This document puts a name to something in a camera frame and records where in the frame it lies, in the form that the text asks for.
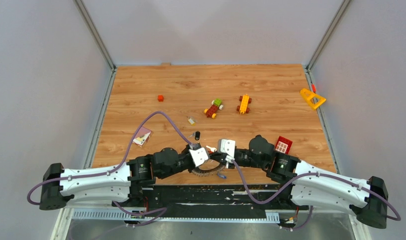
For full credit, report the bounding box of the red key tag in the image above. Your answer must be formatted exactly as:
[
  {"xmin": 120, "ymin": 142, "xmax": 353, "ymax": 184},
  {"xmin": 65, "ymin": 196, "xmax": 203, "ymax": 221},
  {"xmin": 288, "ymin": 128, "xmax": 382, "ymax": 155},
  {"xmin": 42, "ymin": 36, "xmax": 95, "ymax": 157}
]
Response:
[{"xmin": 206, "ymin": 145, "xmax": 217, "ymax": 154}]

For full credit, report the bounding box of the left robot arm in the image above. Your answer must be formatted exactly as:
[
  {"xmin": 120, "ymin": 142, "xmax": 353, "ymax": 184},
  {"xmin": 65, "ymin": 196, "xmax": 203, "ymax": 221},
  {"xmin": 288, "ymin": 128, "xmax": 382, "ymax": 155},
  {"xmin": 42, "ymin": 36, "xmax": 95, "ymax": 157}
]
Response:
[{"xmin": 39, "ymin": 147, "xmax": 209, "ymax": 211}]

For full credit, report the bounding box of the key with black fob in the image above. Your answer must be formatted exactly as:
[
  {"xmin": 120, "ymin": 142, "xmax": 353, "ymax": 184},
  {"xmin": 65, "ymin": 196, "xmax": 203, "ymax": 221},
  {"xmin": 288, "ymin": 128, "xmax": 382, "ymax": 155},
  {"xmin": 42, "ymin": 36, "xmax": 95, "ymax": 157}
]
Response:
[{"xmin": 189, "ymin": 131, "xmax": 201, "ymax": 141}]

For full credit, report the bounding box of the red window brick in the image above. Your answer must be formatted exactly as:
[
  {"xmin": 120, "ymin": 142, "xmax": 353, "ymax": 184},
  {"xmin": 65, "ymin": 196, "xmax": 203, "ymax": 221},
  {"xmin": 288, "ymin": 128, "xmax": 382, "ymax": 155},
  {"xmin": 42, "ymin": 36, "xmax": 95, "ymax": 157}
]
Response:
[{"xmin": 275, "ymin": 136, "xmax": 293, "ymax": 154}]

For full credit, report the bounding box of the red playing card deck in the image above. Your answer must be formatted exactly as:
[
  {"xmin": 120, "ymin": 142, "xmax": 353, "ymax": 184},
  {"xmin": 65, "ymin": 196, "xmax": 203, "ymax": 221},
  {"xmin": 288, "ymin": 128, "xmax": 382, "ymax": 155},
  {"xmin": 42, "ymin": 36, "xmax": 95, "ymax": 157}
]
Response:
[{"xmin": 133, "ymin": 126, "xmax": 153, "ymax": 147}]

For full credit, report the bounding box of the yellow brown toy brick car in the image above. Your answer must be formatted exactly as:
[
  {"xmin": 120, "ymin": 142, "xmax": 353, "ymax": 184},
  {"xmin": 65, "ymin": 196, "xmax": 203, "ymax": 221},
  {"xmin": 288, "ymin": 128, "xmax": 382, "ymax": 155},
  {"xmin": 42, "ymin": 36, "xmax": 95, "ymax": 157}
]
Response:
[{"xmin": 236, "ymin": 94, "xmax": 252, "ymax": 115}]

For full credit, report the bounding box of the red yellow toy brick car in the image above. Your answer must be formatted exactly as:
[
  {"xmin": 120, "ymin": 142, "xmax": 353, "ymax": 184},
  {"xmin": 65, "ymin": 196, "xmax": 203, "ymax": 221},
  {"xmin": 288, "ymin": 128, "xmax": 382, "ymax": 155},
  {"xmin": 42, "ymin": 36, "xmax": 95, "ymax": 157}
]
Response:
[{"xmin": 204, "ymin": 98, "xmax": 224, "ymax": 119}]

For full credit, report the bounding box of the small orange cube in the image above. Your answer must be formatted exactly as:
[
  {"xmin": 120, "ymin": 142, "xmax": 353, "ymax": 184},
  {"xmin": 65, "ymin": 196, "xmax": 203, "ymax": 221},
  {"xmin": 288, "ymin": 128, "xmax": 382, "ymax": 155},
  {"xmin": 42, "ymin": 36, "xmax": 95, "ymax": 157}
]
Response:
[{"xmin": 157, "ymin": 95, "xmax": 164, "ymax": 102}]

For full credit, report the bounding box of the yellow triangular brick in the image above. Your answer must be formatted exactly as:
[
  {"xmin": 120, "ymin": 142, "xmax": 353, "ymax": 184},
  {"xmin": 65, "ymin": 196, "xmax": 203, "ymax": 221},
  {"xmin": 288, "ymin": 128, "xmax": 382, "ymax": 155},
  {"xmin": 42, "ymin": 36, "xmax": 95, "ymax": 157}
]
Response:
[{"xmin": 300, "ymin": 88, "xmax": 326, "ymax": 110}]

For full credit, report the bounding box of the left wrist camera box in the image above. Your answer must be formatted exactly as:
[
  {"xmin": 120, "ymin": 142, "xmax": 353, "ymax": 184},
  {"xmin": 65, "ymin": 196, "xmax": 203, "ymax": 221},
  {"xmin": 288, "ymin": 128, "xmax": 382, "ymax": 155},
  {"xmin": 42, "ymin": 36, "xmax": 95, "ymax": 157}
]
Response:
[{"xmin": 189, "ymin": 147, "xmax": 210, "ymax": 167}]

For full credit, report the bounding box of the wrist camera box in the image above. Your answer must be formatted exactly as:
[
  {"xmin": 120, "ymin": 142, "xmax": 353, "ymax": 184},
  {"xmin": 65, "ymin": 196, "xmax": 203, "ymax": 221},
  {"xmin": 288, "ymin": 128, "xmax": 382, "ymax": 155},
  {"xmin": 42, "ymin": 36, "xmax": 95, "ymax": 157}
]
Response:
[
  {"xmin": 189, "ymin": 147, "xmax": 210, "ymax": 167},
  {"xmin": 217, "ymin": 138, "xmax": 236, "ymax": 163}
]

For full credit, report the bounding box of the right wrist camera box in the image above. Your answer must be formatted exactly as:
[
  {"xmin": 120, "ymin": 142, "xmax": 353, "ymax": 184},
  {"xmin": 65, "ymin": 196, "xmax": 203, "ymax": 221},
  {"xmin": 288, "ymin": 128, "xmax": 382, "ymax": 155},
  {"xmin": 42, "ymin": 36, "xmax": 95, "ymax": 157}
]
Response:
[{"xmin": 217, "ymin": 138, "xmax": 236, "ymax": 163}]

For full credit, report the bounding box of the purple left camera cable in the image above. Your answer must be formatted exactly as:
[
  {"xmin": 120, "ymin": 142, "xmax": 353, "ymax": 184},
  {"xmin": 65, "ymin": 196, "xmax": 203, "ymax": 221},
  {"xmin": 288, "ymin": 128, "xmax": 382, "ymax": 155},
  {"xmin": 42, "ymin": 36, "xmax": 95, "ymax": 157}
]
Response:
[{"xmin": 26, "ymin": 111, "xmax": 203, "ymax": 229}]

